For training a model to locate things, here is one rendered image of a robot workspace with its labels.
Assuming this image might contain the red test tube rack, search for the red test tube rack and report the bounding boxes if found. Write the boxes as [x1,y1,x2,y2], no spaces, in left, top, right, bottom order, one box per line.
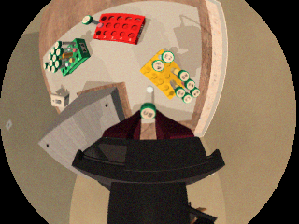
[93,13,146,45]

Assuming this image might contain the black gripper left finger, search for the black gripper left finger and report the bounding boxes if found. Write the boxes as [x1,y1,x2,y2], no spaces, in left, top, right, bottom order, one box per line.
[102,110,141,139]

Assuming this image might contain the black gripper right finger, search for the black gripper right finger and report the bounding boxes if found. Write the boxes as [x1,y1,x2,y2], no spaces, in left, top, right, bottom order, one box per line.
[155,109,195,139]

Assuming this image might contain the green test tube rack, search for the green test tube rack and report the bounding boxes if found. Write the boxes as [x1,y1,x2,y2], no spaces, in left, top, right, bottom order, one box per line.
[61,38,91,76]

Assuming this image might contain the yellow test tube rack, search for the yellow test tube rack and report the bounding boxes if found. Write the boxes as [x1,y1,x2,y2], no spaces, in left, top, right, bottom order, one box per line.
[140,49,185,99]

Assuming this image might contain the beige bench mat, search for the beige bench mat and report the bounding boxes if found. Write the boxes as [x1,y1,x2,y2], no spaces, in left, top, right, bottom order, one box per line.
[43,1,202,121]

